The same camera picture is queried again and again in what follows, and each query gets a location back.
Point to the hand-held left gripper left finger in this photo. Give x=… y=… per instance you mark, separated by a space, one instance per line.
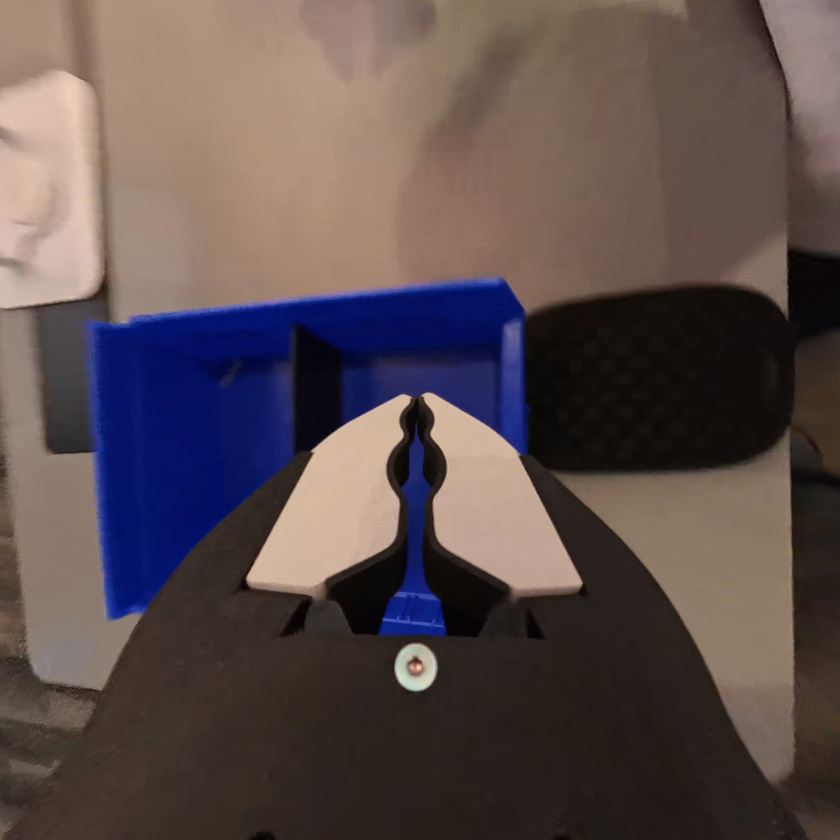
x=334 y=518

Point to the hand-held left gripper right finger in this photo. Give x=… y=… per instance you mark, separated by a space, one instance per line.
x=499 y=518

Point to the blue bin with divider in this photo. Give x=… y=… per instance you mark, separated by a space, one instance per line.
x=197 y=426

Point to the white document stand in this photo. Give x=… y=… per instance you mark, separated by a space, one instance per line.
x=46 y=197

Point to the operator in white shirt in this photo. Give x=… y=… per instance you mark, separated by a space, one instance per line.
x=814 y=98

